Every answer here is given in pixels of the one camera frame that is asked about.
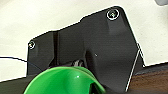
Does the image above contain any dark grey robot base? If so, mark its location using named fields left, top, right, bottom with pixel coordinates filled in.
left=25, top=5, right=146, bottom=93

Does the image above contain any blue cable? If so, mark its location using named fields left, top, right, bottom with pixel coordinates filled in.
left=0, top=56, right=44, bottom=73

